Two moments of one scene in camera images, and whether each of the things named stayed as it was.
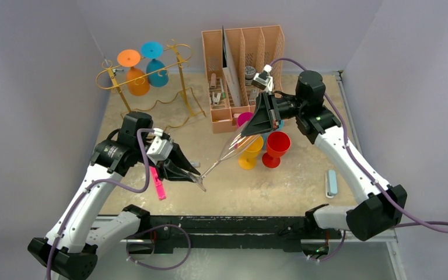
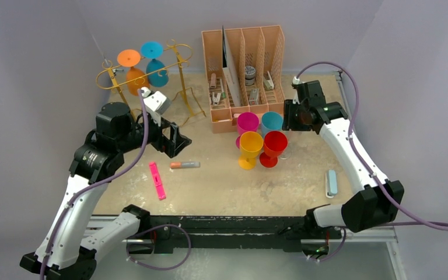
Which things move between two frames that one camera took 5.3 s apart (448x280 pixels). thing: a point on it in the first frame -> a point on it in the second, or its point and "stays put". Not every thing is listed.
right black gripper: x=274 y=112 -> x=290 y=115
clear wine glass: x=237 y=143 -> x=286 y=155
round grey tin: x=249 y=73 stays put
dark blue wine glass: x=154 y=50 stays put
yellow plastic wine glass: x=248 y=160 stays put
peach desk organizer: x=243 y=65 stays put
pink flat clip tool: x=159 y=184 stays put
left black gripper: x=177 y=158 -> x=172 y=144
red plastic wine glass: x=278 y=143 stays put
